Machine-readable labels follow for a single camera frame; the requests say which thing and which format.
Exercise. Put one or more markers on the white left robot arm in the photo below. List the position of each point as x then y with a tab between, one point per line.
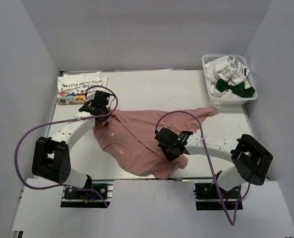
52	154

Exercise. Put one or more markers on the folded white cartoon print t-shirt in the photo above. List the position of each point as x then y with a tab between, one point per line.
72	87

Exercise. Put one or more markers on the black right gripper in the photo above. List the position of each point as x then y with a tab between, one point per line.
170	157

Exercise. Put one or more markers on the white t-shirt green lettering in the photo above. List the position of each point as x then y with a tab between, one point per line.
229	69

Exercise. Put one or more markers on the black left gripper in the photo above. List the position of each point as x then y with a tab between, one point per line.
106	117

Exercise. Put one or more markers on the pink t-shirt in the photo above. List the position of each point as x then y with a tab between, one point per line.
129	136

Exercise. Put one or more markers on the dark green t-shirt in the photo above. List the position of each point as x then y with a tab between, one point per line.
238	90

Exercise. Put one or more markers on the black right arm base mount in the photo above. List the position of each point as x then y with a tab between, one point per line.
207	199

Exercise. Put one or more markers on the white plastic laundry basket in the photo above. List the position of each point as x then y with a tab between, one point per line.
227	101

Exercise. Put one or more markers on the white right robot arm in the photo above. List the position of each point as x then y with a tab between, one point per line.
251	161

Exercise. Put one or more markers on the plain white t-shirt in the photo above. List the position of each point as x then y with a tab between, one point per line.
213	90

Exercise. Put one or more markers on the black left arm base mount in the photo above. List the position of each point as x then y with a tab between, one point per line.
88	199

